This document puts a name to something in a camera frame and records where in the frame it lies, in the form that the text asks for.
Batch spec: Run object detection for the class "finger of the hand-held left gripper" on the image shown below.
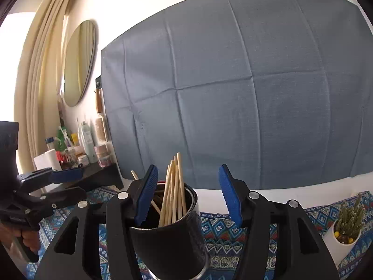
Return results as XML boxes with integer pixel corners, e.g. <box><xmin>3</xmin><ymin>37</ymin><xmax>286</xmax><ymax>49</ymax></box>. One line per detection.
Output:
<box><xmin>17</xmin><ymin>168</ymin><xmax>83</xmax><ymax>194</ymax></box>
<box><xmin>13</xmin><ymin>186</ymin><xmax>87</xmax><ymax>219</ymax></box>

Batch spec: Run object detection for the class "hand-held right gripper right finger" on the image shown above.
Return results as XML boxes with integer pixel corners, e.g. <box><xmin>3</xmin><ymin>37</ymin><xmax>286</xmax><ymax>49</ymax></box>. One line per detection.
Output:
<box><xmin>218</xmin><ymin>164</ymin><xmax>340</xmax><ymax>280</ymax></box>

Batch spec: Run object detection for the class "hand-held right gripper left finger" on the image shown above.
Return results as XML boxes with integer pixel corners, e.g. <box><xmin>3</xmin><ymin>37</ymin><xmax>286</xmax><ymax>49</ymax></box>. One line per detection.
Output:
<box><xmin>33</xmin><ymin>164</ymin><xmax>159</xmax><ymax>280</ymax></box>

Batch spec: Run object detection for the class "black cylindrical cup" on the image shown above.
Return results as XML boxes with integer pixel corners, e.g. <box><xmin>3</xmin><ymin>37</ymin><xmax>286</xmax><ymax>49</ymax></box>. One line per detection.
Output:
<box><xmin>128</xmin><ymin>181</ymin><xmax>209</xmax><ymax>280</ymax></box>

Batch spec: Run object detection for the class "person's left hand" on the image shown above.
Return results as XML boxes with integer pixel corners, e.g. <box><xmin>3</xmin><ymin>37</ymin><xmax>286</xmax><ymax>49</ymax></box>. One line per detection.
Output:
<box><xmin>20</xmin><ymin>229</ymin><xmax>41</xmax><ymax>254</ymax></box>

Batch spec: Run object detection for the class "white paper towel roll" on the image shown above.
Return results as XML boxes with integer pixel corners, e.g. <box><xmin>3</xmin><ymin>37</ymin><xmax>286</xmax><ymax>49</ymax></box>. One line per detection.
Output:
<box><xmin>33</xmin><ymin>149</ymin><xmax>62</xmax><ymax>172</ymax></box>

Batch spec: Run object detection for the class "green bottle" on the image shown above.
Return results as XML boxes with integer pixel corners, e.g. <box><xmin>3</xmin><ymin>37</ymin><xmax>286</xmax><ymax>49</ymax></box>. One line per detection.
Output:
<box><xmin>57</xmin><ymin>127</ymin><xmax>68</xmax><ymax>152</ymax></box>

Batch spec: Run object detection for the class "grey spray bottle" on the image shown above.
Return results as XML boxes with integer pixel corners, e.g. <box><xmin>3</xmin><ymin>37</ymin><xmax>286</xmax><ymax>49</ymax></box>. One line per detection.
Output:
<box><xmin>80</xmin><ymin>122</ymin><xmax>97</xmax><ymax>164</ymax></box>

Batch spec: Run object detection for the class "pink jar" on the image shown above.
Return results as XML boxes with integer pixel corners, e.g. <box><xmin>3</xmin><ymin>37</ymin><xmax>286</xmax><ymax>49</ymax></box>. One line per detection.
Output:
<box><xmin>94</xmin><ymin>144</ymin><xmax>113</xmax><ymax>167</ymax></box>

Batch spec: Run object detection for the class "blue patterned tablecloth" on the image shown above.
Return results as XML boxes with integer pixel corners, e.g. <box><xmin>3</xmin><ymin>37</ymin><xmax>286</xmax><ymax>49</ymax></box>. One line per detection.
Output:
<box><xmin>26</xmin><ymin>187</ymin><xmax>373</xmax><ymax>280</ymax></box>

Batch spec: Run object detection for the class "wooden hairbrush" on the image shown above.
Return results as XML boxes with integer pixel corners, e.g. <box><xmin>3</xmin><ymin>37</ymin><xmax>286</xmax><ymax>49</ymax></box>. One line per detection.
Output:
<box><xmin>95</xmin><ymin>117</ymin><xmax>107</xmax><ymax>142</ymax></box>

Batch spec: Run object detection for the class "cream curtain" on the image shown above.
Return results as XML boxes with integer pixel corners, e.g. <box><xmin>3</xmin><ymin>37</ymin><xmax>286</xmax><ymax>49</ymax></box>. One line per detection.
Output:
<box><xmin>14</xmin><ymin>0</ymin><xmax>79</xmax><ymax>181</ymax></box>

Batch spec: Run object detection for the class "potted cactus in white pot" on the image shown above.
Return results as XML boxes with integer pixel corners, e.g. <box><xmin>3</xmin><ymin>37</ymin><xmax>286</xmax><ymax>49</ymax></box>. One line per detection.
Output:
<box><xmin>322</xmin><ymin>194</ymin><xmax>366</xmax><ymax>266</ymax></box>

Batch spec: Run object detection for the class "round wall mirror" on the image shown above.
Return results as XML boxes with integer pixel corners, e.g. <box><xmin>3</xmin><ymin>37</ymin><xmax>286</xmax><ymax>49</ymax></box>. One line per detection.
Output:
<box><xmin>62</xmin><ymin>20</ymin><xmax>97</xmax><ymax>107</ymax></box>

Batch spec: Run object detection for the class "grey-blue wall cloth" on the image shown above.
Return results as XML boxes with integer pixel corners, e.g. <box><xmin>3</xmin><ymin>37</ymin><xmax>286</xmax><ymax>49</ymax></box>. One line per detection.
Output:
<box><xmin>100</xmin><ymin>0</ymin><xmax>373</xmax><ymax>190</ymax></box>

